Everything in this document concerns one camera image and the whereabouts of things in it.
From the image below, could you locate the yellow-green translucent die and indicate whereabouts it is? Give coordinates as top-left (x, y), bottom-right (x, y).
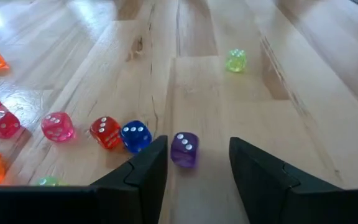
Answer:
top-left (225, 48), bottom-right (247, 73)

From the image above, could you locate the blue translucent die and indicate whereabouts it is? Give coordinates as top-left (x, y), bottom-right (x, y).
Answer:
top-left (119, 119), bottom-right (153, 154)

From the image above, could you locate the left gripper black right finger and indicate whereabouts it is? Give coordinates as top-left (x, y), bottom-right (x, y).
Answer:
top-left (229, 136), bottom-right (343, 224)

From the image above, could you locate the crimson translucent die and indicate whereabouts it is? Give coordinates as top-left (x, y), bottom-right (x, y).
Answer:
top-left (0, 109), bottom-right (21, 139)

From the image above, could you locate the pink translucent die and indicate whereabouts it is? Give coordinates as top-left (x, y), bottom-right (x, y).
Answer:
top-left (40, 111), bottom-right (75, 143)

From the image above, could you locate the purple translucent die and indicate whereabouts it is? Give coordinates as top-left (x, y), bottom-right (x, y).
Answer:
top-left (170, 131), bottom-right (200, 169)

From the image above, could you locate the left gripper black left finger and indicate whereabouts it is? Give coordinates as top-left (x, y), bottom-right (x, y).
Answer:
top-left (90, 135), bottom-right (169, 224)

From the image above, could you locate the light green translucent die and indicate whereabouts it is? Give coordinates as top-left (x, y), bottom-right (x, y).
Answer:
top-left (37, 175), bottom-right (65, 187)

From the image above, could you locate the red translucent die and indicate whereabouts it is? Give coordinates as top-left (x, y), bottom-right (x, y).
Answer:
top-left (89, 116), bottom-right (123, 149)

